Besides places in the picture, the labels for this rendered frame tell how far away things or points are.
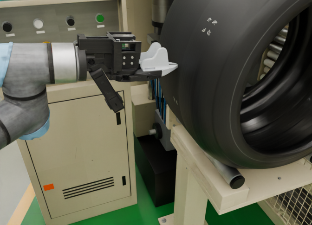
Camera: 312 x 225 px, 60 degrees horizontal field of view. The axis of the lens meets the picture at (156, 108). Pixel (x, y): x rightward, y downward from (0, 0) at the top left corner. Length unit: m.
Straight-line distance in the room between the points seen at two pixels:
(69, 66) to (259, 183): 0.68
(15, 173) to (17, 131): 1.74
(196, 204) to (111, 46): 1.09
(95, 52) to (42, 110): 0.15
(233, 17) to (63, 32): 0.82
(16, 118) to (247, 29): 0.44
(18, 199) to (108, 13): 1.38
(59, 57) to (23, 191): 1.68
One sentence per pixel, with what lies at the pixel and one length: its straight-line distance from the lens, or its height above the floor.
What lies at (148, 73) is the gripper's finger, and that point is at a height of 1.23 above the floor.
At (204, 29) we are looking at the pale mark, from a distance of 0.54.
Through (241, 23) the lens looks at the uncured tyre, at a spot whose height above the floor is 1.33.
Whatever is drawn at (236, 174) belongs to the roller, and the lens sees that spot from 0.78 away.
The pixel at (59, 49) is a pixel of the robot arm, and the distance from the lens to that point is 0.51.
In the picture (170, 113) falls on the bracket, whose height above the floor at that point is 0.93.
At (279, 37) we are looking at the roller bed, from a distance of 1.24.
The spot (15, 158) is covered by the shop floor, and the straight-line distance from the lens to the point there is 2.41.
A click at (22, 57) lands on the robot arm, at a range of 0.51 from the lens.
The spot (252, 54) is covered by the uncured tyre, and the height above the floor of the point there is 1.28.
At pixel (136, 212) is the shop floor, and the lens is 1.82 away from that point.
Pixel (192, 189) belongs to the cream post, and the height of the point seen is 0.44.
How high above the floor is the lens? 1.46
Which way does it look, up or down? 32 degrees down
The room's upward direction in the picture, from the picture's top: straight up
